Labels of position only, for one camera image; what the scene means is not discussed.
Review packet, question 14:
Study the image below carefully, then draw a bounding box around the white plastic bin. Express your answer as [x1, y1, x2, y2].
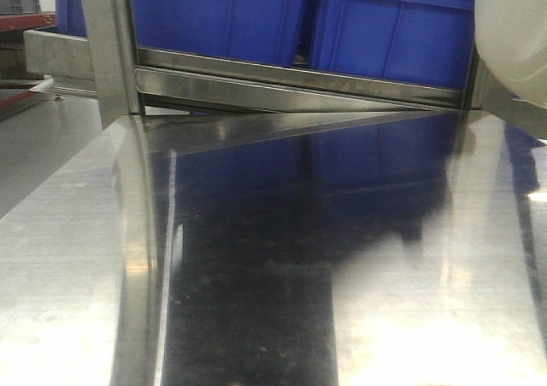
[474, 0, 546, 108]

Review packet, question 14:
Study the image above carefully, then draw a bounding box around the blue crate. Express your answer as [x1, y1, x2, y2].
[308, 0, 474, 90]
[132, 0, 309, 67]
[56, 0, 86, 37]

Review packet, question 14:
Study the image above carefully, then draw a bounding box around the blue crate right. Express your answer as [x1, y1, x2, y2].
[308, 0, 474, 90]

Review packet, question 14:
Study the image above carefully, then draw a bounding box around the blue crate far left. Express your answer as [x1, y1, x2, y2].
[56, 0, 86, 37]

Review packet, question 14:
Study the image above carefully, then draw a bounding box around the red rack beam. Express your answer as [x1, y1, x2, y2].
[0, 12, 56, 32]

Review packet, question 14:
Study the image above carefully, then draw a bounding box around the grey crate background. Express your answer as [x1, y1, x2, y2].
[1, 0, 41, 15]

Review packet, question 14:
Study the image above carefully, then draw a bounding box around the stainless steel shelf frame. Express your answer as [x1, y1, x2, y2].
[24, 0, 546, 137]

